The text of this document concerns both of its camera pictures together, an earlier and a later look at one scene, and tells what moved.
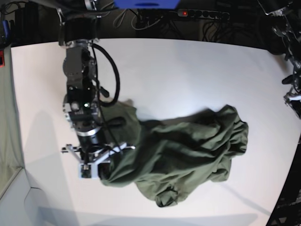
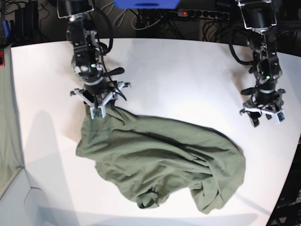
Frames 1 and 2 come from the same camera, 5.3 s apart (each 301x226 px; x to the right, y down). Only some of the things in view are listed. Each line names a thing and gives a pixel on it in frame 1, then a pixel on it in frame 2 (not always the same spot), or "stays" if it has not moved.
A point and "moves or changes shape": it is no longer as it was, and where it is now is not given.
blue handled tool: [7, 28] stays
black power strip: [192, 13] stays
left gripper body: [92, 150] -> [96, 96]
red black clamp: [2, 63] stays
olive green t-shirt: [167, 157] moves or changes shape
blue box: [147, 4] stays
